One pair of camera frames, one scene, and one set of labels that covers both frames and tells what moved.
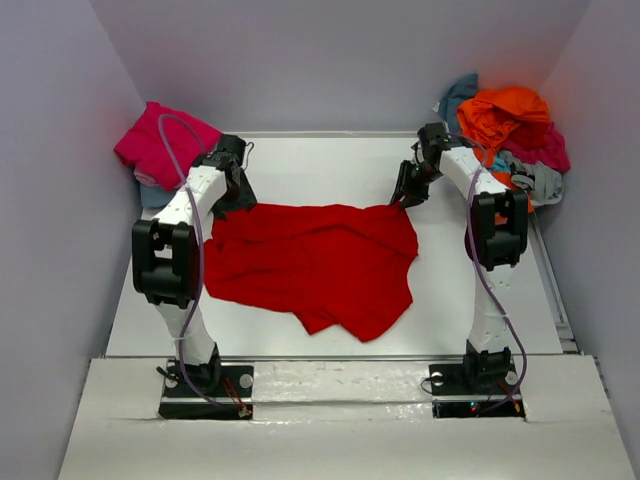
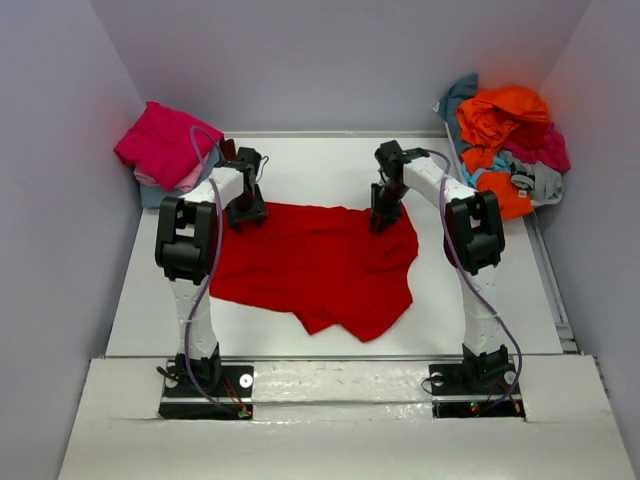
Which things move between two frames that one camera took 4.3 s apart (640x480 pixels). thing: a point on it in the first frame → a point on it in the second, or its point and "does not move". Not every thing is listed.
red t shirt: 347,265 does not move
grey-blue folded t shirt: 153,196 does not move
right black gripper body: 409,185 → 383,215
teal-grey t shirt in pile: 458,92 does not move
